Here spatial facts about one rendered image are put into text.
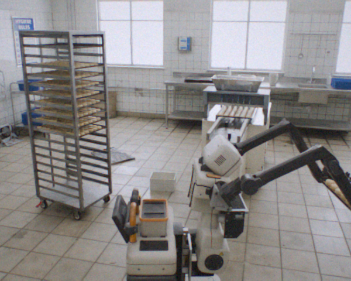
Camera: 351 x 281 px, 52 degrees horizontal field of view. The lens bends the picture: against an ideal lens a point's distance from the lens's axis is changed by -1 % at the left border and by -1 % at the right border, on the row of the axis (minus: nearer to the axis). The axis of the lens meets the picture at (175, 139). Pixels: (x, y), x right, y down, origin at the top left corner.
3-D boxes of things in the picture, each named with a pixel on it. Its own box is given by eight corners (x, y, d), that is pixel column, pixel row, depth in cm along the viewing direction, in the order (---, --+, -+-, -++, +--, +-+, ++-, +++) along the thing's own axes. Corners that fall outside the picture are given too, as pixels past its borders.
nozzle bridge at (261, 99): (207, 113, 448) (208, 85, 438) (268, 118, 428) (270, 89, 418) (201, 120, 418) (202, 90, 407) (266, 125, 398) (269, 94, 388)
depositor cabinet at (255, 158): (218, 153, 560) (220, 99, 534) (265, 158, 540) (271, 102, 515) (199, 187, 443) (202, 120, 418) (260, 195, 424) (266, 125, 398)
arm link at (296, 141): (284, 129, 218) (292, 137, 208) (292, 124, 217) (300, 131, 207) (312, 177, 236) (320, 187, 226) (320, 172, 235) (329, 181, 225)
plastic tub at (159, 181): (176, 184, 449) (176, 172, 444) (174, 192, 428) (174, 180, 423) (152, 183, 452) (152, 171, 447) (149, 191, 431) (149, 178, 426)
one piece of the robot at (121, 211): (129, 257, 186) (109, 222, 179) (134, 222, 220) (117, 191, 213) (150, 249, 185) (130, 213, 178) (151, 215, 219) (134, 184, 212)
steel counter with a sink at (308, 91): (163, 129, 687) (163, 62, 651) (172, 119, 752) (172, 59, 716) (358, 143, 614) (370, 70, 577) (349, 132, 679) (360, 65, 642)
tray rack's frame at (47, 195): (113, 199, 401) (106, 30, 348) (81, 219, 358) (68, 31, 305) (70, 187, 430) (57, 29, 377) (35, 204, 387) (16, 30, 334)
